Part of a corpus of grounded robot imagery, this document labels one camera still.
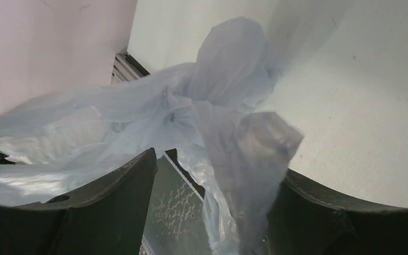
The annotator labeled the blue plastic trash bag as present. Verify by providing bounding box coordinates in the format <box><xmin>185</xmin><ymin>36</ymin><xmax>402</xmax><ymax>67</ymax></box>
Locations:
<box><xmin>0</xmin><ymin>17</ymin><xmax>303</xmax><ymax>254</ymax></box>

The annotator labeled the right aluminium frame post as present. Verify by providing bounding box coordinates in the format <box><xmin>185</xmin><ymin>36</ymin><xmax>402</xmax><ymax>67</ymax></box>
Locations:
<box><xmin>110</xmin><ymin>54</ymin><xmax>150</xmax><ymax>85</ymax></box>

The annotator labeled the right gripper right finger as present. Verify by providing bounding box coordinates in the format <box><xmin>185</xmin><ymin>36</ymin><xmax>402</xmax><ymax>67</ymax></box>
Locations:
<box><xmin>266</xmin><ymin>170</ymin><xmax>408</xmax><ymax>254</ymax></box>

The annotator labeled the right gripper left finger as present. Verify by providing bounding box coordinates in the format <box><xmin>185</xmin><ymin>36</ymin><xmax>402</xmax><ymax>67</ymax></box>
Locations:
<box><xmin>0</xmin><ymin>148</ymin><xmax>157</xmax><ymax>254</ymax></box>

